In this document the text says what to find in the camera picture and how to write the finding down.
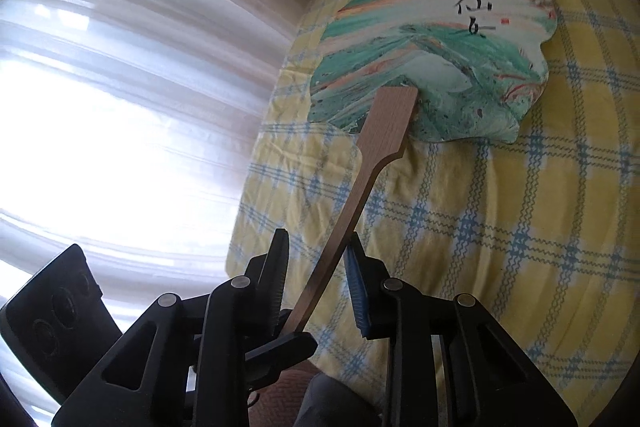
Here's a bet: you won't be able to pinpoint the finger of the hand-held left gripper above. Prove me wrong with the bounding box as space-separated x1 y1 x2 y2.
245 331 319 391

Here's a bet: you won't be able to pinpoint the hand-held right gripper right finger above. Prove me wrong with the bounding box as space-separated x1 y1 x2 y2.
344 232 581 427

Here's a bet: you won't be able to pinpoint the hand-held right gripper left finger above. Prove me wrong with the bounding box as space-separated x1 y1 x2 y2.
50 229 291 427

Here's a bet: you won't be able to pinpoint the painted fan with wooden handle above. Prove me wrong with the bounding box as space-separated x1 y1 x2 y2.
280 0 561 336

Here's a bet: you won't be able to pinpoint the person's grey pants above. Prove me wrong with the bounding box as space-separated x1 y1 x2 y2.
299 374 377 427

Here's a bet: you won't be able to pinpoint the yellow plaid bed sheet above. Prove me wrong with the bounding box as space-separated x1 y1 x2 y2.
225 0 640 427

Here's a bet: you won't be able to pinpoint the white sheer curtain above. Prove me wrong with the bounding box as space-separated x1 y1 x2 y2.
0 0 347 410

